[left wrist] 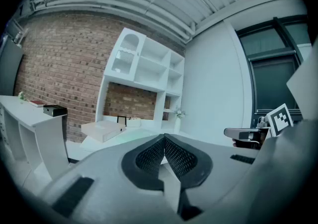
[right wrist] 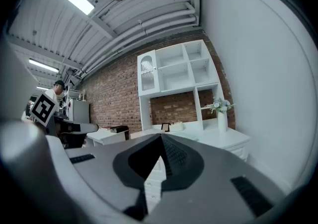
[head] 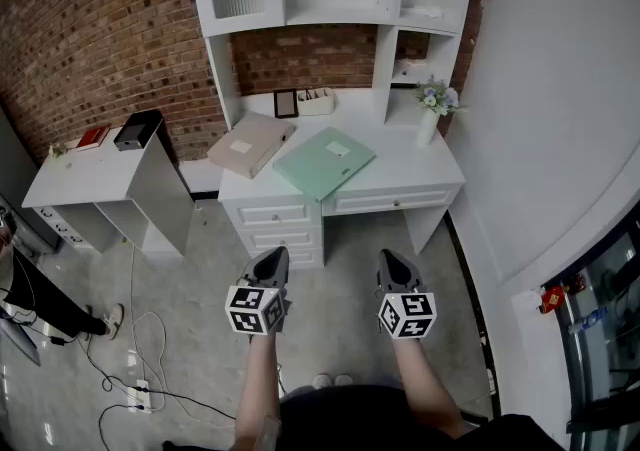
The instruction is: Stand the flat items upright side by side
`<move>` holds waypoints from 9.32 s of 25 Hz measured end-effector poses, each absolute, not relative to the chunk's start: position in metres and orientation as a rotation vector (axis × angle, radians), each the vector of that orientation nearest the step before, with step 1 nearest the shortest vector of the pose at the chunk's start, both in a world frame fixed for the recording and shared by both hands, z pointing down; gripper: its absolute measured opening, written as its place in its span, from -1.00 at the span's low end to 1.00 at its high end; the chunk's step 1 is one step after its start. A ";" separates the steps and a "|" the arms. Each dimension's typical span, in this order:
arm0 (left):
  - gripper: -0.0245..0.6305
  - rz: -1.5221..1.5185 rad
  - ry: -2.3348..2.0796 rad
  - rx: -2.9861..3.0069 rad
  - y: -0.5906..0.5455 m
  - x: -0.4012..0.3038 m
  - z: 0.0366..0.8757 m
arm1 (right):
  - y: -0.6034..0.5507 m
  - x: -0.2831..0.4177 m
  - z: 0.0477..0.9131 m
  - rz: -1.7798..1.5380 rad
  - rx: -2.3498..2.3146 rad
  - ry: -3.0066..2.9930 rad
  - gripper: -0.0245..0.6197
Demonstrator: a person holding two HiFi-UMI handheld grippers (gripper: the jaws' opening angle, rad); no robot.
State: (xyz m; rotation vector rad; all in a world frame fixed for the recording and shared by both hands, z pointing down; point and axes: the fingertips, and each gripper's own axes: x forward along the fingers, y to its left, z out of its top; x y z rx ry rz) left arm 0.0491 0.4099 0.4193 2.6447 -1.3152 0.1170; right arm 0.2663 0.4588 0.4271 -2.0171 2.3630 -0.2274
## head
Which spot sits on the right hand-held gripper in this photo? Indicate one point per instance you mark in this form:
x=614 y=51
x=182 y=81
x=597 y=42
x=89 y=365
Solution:
x=407 y=314

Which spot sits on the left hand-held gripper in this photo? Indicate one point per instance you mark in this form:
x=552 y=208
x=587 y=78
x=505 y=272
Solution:
x=250 y=309

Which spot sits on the green file box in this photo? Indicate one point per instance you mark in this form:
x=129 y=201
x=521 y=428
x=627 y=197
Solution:
x=320 y=164

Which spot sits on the beige file box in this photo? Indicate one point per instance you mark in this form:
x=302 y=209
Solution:
x=250 y=144

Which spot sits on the person's right forearm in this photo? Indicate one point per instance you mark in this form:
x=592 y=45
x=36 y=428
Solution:
x=425 y=384

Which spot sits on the person's left forearm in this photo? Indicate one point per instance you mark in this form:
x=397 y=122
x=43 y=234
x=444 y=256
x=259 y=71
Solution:
x=257 y=384

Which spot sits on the white desk with drawers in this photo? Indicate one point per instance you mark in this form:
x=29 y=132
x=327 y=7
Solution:
x=400 y=159

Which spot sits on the person's white shoe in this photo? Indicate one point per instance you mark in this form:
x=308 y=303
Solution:
x=321 y=381
x=343 y=380

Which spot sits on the white ribbed vase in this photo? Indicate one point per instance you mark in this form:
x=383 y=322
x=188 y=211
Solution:
x=427 y=131

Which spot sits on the person's black shirt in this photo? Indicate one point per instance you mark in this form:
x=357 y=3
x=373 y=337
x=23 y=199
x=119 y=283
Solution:
x=360 y=419

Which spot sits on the red hanging ornament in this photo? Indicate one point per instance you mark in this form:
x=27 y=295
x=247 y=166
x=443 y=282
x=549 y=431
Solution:
x=552 y=299

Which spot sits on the cream desk organizer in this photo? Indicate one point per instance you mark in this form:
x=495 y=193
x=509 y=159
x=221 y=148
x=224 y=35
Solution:
x=317 y=106

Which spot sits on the white power strip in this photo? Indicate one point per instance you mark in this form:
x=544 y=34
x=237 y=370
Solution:
x=139 y=395

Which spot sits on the plastic water bottle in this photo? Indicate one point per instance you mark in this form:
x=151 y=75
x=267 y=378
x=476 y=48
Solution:
x=587 y=320

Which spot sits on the black box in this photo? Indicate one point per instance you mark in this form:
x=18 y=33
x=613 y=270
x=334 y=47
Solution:
x=135 y=131

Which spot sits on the white hutch shelf unit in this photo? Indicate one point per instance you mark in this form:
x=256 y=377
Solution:
x=385 y=69

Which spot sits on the white side cabinet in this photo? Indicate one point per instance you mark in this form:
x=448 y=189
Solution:
x=85 y=174

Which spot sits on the dark framed glass door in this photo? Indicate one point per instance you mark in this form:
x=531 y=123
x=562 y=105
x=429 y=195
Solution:
x=607 y=299

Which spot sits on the red book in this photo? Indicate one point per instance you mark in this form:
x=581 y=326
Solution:
x=93 y=137

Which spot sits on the small green plant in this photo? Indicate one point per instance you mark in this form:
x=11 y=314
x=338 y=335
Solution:
x=58 y=151

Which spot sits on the white crumpled sheet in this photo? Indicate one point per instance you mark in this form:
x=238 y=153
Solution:
x=421 y=12

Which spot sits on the dark picture frame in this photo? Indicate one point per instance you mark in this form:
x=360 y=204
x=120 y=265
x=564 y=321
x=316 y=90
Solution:
x=285 y=104

